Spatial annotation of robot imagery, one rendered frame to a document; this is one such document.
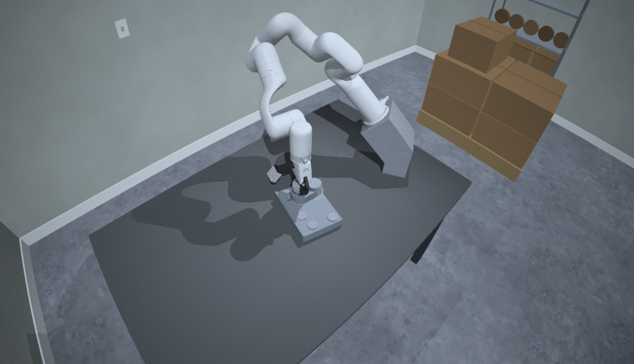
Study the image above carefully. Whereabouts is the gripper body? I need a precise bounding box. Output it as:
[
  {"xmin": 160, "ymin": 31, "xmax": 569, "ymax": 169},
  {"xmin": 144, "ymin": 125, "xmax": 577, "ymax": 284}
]
[{"xmin": 291, "ymin": 159, "xmax": 312, "ymax": 184}]

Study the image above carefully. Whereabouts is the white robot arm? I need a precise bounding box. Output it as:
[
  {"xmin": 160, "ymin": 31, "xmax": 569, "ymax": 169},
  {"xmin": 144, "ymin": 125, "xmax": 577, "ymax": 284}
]
[{"xmin": 246, "ymin": 12, "xmax": 389, "ymax": 164}]

